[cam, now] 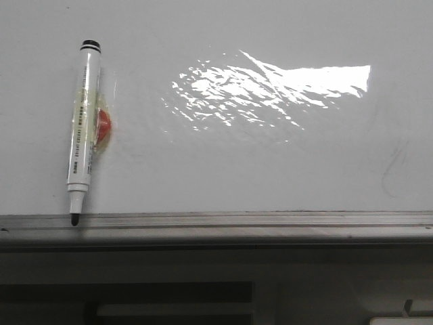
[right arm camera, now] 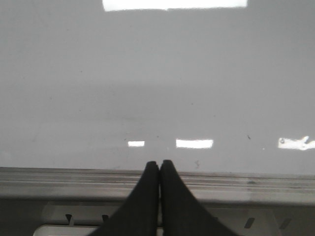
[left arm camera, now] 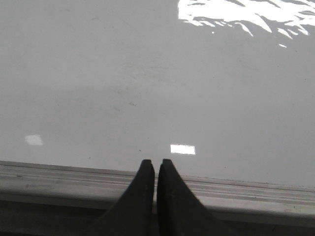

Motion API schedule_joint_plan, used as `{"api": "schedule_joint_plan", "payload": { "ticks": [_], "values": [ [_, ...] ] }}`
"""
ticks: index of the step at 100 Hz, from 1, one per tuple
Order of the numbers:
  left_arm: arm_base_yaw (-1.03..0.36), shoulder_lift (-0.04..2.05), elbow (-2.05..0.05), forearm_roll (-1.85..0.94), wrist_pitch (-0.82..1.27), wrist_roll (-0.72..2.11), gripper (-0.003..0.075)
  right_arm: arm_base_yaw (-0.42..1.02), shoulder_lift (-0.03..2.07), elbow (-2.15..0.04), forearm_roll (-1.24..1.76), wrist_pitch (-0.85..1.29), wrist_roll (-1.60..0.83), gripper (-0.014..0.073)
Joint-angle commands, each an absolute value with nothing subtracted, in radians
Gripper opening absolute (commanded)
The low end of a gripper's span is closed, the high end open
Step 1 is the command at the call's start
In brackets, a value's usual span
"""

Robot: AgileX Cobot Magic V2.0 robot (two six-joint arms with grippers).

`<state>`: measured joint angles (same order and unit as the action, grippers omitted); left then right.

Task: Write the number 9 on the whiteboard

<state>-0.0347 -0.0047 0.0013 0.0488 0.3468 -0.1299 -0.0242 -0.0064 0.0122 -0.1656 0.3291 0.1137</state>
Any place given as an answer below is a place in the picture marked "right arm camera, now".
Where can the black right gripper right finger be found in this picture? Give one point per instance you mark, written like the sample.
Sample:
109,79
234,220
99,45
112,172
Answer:
182,214

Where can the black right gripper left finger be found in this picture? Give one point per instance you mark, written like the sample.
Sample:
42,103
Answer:
138,215

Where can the white whiteboard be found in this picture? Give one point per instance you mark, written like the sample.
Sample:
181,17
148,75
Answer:
217,90

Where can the white slotted base panel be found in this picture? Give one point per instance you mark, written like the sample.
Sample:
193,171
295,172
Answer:
80,219

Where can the aluminium whiteboard frame rail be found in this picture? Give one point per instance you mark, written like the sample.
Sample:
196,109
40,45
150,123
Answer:
116,185

